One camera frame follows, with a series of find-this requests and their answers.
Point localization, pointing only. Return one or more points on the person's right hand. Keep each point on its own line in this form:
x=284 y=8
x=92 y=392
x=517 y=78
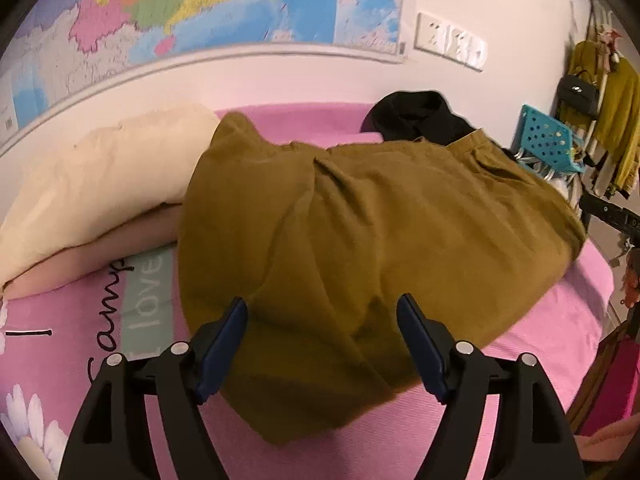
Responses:
x=632 y=280

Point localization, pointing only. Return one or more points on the yellow-green hanging garment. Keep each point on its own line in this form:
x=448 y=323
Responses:
x=620 y=120

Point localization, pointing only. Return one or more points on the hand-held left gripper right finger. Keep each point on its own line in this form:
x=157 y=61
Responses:
x=425 y=347

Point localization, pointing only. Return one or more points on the pink printed bed sheet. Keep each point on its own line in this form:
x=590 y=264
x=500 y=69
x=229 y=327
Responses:
x=525 y=340

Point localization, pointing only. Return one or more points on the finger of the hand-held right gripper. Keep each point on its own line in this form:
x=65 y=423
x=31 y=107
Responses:
x=607 y=212

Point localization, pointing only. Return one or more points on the person's olive and pink clothing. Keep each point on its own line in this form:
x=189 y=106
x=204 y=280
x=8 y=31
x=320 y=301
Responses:
x=617 y=380

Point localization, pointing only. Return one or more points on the black handbag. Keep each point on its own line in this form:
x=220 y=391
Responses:
x=577 y=94

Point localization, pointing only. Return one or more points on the colourful wall map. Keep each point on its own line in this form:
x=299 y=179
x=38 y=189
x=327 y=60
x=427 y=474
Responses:
x=200 y=5

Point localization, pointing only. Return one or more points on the white coat rack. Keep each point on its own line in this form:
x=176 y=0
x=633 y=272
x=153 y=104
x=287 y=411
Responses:
x=602 y=35

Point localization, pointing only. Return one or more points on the olive brown jacket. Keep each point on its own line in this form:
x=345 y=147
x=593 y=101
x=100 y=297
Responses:
x=375 y=240

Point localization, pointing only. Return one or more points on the peach pillow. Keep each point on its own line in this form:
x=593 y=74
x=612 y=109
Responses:
x=100 y=255

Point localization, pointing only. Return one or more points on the cream pillow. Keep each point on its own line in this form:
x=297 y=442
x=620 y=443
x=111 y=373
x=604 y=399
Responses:
x=115 y=175

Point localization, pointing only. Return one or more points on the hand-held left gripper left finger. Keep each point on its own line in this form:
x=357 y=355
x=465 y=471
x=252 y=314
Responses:
x=225 y=347

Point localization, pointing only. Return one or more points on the white wall switch panel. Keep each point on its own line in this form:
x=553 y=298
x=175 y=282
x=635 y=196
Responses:
x=450 y=40

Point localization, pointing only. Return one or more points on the black garment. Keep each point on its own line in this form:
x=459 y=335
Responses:
x=420 y=117

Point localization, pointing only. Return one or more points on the blue perforated plastic basket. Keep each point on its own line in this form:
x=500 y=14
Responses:
x=547 y=142

